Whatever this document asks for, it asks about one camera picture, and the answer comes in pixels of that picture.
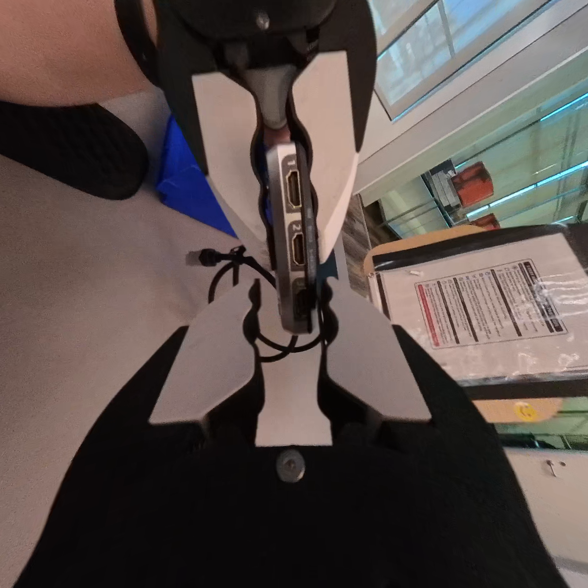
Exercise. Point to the yellow smiley sticker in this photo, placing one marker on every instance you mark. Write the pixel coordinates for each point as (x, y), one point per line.
(526, 411)

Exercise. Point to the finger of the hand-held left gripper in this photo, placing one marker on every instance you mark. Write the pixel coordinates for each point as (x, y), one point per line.
(330, 138)
(220, 138)

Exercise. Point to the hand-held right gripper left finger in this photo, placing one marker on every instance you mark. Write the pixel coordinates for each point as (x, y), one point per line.
(206, 358)

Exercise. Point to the large paned window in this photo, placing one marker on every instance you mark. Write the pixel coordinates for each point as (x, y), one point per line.
(413, 46)

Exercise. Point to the orange box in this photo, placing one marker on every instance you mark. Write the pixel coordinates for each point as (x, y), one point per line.
(471, 183)
(487, 221)

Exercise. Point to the black chair armrest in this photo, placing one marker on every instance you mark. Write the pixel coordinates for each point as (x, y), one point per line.
(69, 147)

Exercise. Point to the person's left forearm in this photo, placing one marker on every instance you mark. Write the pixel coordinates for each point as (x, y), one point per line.
(55, 41)

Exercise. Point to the silver hdmi adapter hub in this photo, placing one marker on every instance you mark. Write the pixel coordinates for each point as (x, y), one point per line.
(278, 202)

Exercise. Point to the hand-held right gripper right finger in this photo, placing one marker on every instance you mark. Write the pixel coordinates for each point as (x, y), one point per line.
(372, 367)

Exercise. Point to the laminated instruction sheet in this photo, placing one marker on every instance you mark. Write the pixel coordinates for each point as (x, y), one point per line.
(482, 298)

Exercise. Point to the blue plastic bin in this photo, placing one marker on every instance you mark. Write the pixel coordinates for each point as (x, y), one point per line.
(183, 183)

